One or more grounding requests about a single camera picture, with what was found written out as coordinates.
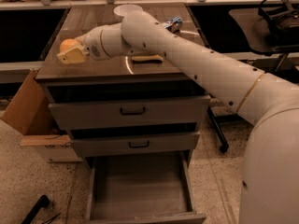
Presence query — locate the black bag on table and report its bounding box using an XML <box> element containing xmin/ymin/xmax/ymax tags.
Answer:
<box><xmin>258</xmin><ymin>0</ymin><xmax>299</xmax><ymax>46</ymax></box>

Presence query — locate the black tool on floor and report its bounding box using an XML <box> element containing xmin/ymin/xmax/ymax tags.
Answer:
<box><xmin>21</xmin><ymin>195</ymin><xmax>50</xmax><ymax>224</ymax></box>

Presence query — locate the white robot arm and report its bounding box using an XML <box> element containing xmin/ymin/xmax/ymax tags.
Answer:
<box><xmin>58</xmin><ymin>10</ymin><xmax>299</xmax><ymax>224</ymax></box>

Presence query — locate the white ceramic bowl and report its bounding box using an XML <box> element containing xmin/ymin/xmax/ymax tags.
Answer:
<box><xmin>113</xmin><ymin>4</ymin><xmax>143</xmax><ymax>19</ymax></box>

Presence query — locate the crushed blue soda can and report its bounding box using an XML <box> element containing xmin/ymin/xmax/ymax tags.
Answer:
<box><xmin>163</xmin><ymin>16</ymin><xmax>182</xmax><ymax>33</ymax></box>

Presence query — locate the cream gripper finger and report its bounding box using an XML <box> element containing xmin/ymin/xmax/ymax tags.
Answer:
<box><xmin>57</xmin><ymin>44</ymin><xmax>87</xmax><ymax>64</ymax></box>

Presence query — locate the open grey bottom drawer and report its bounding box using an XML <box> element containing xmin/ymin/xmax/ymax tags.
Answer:
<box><xmin>86</xmin><ymin>151</ymin><xmax>206</xmax><ymax>224</ymax></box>

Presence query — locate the yellow sponge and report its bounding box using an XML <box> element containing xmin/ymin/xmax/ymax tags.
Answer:
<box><xmin>131</xmin><ymin>55</ymin><xmax>164</xmax><ymax>63</ymax></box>

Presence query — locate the grey middle drawer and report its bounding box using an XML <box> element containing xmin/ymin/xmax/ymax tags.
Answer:
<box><xmin>72</xmin><ymin>132</ymin><xmax>200</xmax><ymax>157</ymax></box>

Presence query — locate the orange fruit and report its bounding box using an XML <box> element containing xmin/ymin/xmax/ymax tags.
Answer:
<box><xmin>59</xmin><ymin>39</ymin><xmax>80</xmax><ymax>52</ymax></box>

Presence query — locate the grey top drawer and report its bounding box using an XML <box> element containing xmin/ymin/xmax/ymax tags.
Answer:
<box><xmin>50</xmin><ymin>95</ymin><xmax>210</xmax><ymax>130</ymax></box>

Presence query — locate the brown cardboard box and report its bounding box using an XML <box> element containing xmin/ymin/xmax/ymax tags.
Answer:
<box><xmin>1</xmin><ymin>70</ymin><xmax>81</xmax><ymax>162</ymax></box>

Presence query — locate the grey drawer cabinet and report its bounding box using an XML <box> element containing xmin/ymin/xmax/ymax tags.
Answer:
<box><xmin>36</xmin><ymin>3</ymin><xmax>218</xmax><ymax>161</ymax></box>

